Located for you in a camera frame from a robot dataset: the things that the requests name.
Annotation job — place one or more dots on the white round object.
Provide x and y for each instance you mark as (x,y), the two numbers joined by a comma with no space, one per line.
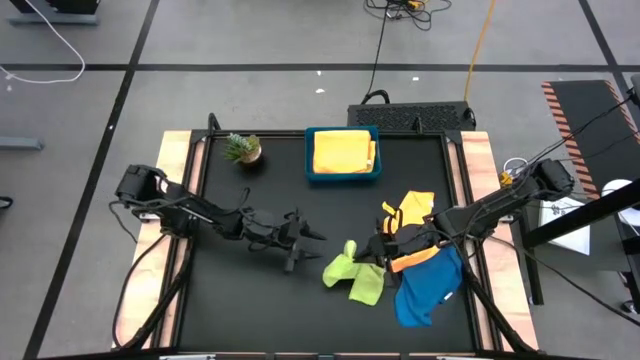
(615,186)

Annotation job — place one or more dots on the black hazard-striped floor mat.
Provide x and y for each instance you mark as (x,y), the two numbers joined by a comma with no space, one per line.
(585,110)

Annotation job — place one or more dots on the grey desk base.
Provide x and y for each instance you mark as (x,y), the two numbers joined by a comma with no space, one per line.
(50,19)

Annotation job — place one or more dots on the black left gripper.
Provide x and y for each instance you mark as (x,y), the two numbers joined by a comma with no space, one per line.
(270,230)

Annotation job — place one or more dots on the grey desk foot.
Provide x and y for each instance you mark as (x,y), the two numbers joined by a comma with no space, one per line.
(20,143)

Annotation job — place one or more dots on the black metal stand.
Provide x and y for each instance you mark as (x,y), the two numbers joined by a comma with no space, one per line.
(575,218)

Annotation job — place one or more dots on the small potted plant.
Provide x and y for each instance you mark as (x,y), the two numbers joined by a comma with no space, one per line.
(245,149)

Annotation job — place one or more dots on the green microfiber towel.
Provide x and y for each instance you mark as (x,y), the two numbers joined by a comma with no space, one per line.
(367,285)

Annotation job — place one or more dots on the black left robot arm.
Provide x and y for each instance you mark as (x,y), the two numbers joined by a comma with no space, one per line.
(175,210)

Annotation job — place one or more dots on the blue microfiber towel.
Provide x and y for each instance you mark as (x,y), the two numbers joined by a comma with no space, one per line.
(425,290)

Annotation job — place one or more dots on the white paper sheet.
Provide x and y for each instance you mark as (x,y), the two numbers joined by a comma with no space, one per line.
(570,235)

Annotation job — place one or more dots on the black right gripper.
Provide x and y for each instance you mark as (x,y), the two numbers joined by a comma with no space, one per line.
(407,240)

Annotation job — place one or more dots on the yellow microfiber towel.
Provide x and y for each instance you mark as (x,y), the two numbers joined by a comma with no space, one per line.
(342,152)

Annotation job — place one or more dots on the yellow tape tag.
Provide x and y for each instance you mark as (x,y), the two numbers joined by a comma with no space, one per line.
(389,208)

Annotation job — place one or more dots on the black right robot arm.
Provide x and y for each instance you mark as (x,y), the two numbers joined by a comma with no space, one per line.
(500,200)

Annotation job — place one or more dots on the black perforated computer case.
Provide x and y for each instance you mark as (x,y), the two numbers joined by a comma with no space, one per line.
(410,117)

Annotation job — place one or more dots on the black aluminium table frame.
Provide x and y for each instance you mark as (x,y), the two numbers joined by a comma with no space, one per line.
(280,133)

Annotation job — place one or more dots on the teal plastic bin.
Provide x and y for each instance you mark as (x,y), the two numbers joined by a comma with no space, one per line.
(308,155)

